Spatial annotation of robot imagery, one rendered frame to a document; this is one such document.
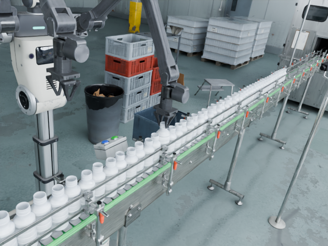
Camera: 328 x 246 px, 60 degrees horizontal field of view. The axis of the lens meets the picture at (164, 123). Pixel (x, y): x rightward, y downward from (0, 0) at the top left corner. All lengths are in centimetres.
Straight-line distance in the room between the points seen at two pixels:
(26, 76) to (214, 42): 689
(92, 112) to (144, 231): 146
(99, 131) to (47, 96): 184
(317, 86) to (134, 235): 441
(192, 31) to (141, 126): 662
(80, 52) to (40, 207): 49
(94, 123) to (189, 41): 570
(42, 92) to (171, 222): 156
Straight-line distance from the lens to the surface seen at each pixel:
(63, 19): 97
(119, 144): 133
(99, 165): 110
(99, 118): 324
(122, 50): 370
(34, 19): 152
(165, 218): 256
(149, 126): 197
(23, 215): 95
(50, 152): 174
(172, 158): 130
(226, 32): 789
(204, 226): 258
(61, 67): 100
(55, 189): 102
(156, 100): 463
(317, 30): 573
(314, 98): 587
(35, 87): 150
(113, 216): 123
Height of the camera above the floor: 179
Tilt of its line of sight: 26 degrees down
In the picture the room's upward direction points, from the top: 8 degrees clockwise
